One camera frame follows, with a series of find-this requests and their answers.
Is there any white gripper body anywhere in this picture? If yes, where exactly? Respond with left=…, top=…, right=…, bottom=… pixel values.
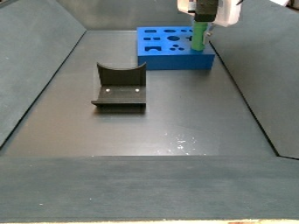
left=176, top=0, right=243, bottom=27

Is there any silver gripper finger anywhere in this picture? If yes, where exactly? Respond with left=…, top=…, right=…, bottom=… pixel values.
left=201, top=23, right=213, bottom=45

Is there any green hexagon peg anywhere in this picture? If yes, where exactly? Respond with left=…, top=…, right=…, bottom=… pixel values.
left=191, top=22, right=208, bottom=51

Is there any blue shape board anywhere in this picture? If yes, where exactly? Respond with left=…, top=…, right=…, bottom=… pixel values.
left=136, top=26, right=215, bottom=70

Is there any black curved holder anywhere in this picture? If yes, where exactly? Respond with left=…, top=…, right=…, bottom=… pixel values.
left=91, top=64, right=145, bottom=107

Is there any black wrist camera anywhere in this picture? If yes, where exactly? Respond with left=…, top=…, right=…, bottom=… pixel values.
left=195, top=0, right=219, bottom=22

